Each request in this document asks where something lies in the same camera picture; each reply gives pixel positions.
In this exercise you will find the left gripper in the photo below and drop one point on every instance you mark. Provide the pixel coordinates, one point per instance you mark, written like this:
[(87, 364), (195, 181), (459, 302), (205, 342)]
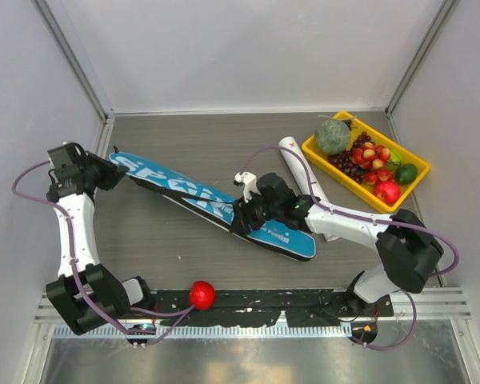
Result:
[(114, 173)]

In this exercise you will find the blue racket bag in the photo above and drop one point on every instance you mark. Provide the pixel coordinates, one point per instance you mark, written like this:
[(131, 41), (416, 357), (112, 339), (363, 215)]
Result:
[(213, 205)]

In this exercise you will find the red cherry cluster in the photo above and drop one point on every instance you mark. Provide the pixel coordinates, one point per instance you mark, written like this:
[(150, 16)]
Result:
[(372, 163)]

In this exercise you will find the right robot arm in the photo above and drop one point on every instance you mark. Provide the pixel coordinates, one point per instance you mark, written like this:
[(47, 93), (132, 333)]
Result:
[(408, 254)]

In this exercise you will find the black front rail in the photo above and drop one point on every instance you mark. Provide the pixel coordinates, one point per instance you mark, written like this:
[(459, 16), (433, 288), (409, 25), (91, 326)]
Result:
[(302, 308)]

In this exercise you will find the green lime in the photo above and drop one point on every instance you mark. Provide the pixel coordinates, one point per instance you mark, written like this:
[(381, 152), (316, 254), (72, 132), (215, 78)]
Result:
[(406, 174)]

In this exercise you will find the yellow plastic tray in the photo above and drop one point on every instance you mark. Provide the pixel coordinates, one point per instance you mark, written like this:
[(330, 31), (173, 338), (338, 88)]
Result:
[(400, 156)]

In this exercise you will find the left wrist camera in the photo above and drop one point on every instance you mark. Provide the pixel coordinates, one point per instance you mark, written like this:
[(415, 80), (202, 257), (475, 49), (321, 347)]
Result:
[(67, 155)]

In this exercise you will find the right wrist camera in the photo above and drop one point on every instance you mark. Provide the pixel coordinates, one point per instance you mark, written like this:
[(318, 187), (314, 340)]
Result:
[(249, 183)]

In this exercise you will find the white cable duct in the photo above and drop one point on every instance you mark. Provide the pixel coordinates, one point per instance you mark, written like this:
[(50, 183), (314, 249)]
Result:
[(280, 330)]

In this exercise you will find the dark grape bunch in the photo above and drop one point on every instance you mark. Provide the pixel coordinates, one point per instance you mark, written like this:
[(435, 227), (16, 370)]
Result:
[(351, 162)]

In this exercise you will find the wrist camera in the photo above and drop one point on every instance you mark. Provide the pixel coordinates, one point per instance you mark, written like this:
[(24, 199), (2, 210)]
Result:
[(67, 155), (249, 183)]

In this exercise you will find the red apple in tray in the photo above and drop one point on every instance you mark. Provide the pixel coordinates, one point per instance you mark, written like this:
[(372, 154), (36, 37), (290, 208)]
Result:
[(388, 192)]

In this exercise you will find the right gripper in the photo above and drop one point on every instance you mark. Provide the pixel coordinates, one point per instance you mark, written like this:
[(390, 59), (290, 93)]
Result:
[(242, 216)]

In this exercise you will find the green melon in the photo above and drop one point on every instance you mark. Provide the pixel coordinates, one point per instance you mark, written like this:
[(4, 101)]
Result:
[(332, 136)]

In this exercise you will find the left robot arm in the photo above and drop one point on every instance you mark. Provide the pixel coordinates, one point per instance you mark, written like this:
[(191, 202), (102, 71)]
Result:
[(85, 293)]

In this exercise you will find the red ball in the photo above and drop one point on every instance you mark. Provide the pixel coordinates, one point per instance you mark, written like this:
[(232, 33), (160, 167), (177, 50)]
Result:
[(202, 295)]

